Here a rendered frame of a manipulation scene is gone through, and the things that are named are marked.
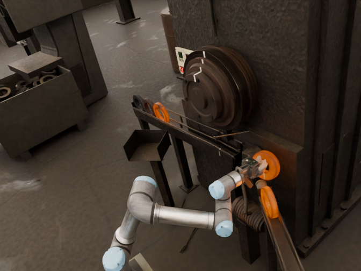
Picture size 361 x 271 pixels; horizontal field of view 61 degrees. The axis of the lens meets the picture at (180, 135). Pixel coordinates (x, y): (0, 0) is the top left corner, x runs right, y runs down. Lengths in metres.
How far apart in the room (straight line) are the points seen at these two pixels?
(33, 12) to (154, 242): 2.71
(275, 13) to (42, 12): 2.92
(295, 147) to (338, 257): 0.91
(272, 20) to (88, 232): 2.10
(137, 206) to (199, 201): 1.26
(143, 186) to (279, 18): 0.95
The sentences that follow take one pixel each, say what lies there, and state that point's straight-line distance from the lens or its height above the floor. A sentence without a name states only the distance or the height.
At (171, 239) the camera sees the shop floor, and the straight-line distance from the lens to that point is 2.43.
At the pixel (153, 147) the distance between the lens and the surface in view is 2.28.
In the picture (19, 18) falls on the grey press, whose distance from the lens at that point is 3.82.
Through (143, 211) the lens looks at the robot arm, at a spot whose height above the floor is 0.91.
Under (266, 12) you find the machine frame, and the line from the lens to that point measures 1.47.
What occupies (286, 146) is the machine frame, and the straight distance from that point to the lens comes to 1.66.
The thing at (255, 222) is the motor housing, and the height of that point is 0.51.
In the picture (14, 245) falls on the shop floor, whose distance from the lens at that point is 3.05.
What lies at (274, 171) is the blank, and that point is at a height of 0.80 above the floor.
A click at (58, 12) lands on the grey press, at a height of 1.32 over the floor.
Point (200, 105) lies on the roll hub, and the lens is 1.66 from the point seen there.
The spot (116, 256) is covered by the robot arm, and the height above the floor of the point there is 0.59.
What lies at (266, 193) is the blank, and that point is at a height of 0.78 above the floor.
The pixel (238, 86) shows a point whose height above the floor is 1.21.
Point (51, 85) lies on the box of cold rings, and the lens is 3.80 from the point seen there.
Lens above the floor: 1.91
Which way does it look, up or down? 35 degrees down
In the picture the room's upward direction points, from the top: 14 degrees counter-clockwise
